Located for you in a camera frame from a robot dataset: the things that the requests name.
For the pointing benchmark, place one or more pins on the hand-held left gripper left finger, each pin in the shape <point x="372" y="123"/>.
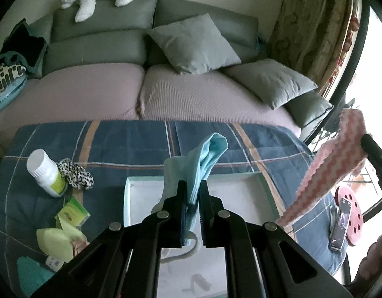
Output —
<point x="181" y="212"/>

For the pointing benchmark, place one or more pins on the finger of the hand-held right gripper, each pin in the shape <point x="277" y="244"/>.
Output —
<point x="375" y="152"/>

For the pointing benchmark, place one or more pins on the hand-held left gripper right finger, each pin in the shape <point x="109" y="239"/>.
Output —
<point x="205" y="214"/>

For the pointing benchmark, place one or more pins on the white tray with teal rim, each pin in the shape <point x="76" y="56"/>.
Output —
<point x="234" y="192"/>

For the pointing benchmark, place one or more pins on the pink white zigzag towel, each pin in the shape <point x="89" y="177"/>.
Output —
<point x="333" y="161"/>

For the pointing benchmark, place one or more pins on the light blue cloth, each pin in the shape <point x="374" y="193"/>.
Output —
<point x="194" y="167"/>

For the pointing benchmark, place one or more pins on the green tissue packet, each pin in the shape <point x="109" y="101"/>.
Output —
<point x="72" y="212"/>

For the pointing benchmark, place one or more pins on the round pink perforated stool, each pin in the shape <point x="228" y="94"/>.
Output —
<point x="356" y="220"/>

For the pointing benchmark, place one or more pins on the grey pillow with dark piping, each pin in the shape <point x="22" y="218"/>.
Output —
<point x="309" y="108"/>

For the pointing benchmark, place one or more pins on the smartphone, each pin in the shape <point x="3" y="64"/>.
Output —
<point x="340" y="223"/>

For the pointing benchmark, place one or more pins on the blue plaid blanket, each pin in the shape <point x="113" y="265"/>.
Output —
<point x="116" y="142"/>

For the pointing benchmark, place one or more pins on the pink satin scrunchie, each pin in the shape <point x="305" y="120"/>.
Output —
<point x="80" y="246"/>

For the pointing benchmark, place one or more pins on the leopard print scrunchie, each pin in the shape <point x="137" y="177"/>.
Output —
<point x="74" y="173"/>

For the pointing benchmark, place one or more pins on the grey square pillow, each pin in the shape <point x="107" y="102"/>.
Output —
<point x="194" y="43"/>
<point x="271" y="83"/>

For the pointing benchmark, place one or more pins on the yellow cloth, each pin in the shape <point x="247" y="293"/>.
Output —
<point x="54" y="242"/>

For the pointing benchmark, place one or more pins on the white bottle with green label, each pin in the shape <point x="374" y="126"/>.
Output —
<point x="45" y="170"/>

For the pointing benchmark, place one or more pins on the floral curtain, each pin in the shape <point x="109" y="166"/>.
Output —
<point x="309" y="21"/>

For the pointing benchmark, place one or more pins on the grey sofa with pink cover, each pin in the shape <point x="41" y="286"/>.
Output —
<point x="85" y="93"/>

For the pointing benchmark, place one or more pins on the teal cloth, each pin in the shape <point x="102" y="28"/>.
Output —
<point x="32" y="273"/>

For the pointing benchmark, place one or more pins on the black white patterned cushion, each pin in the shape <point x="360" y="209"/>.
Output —
<point x="4" y="77"/>

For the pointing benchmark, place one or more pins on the black teal cushion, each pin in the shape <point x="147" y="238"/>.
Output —
<point x="26" y="43"/>

